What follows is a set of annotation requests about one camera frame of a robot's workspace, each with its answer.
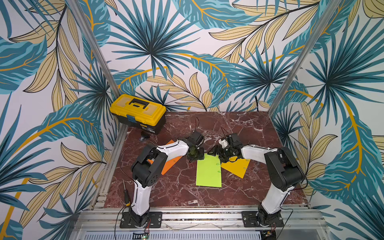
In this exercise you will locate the green paper sheet stack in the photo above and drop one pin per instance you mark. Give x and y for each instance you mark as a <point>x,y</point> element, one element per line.
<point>209,172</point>

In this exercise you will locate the yellow paper sheet stack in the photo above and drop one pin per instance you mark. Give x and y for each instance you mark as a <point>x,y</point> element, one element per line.
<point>236,166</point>

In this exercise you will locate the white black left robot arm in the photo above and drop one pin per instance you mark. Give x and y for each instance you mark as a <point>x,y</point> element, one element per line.
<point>149,165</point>

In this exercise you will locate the black screwdriver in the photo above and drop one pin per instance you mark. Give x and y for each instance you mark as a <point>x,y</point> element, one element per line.
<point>127,198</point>

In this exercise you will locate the orange paper sheet stack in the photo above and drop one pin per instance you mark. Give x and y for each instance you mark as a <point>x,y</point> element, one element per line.
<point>169,164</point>

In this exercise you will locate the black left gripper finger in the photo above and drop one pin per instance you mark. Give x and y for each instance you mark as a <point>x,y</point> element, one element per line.
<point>200,153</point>
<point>192,153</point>

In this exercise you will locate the aluminium corner post left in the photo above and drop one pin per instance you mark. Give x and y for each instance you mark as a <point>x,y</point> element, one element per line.
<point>90,37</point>

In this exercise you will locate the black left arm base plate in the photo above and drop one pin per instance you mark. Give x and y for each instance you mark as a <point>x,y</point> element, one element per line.
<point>131,220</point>

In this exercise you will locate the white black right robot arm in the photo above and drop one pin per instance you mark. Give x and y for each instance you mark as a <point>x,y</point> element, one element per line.
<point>284,171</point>

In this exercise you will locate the aluminium corner post right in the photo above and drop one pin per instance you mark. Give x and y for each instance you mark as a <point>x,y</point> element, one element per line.
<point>323,21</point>

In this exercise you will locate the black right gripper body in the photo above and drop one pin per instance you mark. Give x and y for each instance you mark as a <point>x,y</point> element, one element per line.
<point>218,150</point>

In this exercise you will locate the aluminium corner post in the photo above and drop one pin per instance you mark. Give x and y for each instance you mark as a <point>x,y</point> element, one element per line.
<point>323,21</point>
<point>90,37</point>

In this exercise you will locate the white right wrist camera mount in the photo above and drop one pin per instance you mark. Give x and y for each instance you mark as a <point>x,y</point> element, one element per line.
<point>224,143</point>

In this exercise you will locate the aluminium front rail frame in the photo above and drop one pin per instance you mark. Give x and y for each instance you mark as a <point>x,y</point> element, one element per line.
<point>203,223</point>

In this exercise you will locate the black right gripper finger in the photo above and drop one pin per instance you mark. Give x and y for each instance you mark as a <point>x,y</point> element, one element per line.
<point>214,151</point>
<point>224,157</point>

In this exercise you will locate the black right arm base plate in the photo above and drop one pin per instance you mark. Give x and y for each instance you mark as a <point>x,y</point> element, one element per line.
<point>254,219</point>

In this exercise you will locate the yellow black toolbox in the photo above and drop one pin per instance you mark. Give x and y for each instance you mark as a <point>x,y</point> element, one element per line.
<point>139,113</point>

